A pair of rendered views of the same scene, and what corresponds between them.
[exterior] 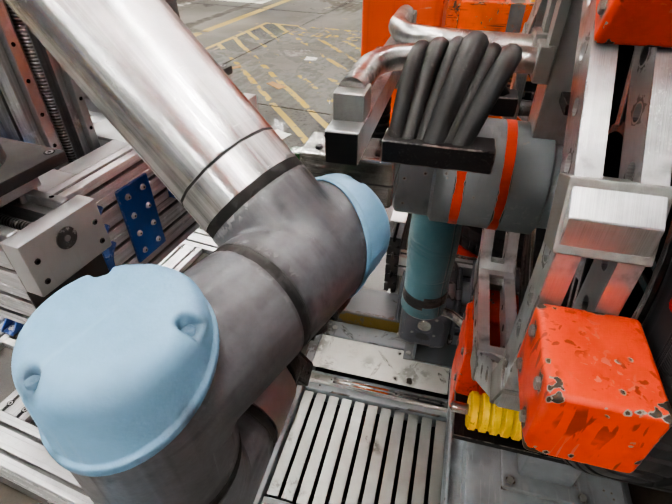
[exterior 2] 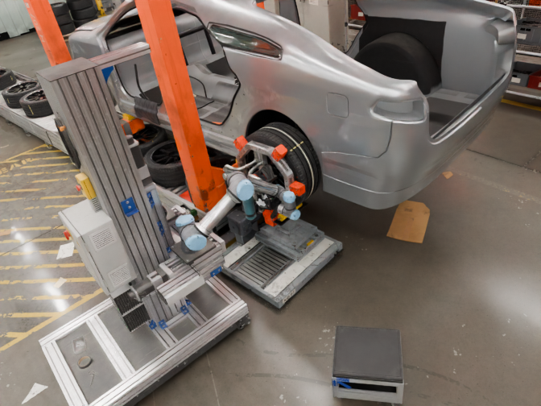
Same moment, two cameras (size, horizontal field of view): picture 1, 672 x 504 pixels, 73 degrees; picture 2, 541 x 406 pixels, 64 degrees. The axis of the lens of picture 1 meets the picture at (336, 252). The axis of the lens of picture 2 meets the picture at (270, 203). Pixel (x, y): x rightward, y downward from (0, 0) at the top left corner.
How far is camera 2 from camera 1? 2.78 m
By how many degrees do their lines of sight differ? 44
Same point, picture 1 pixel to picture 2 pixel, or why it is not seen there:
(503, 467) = (286, 233)
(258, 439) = not seen: hidden behind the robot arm
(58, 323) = (287, 195)
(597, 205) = (288, 173)
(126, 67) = (267, 185)
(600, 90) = (280, 165)
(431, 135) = (271, 177)
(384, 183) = not seen: hidden behind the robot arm
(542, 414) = (299, 191)
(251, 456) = not seen: hidden behind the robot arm
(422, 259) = (250, 205)
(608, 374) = (299, 185)
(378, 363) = (238, 252)
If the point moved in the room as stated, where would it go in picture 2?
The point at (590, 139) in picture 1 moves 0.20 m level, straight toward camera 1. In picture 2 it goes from (283, 169) to (299, 180)
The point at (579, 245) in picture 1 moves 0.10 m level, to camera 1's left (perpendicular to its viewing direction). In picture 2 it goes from (289, 177) to (282, 185)
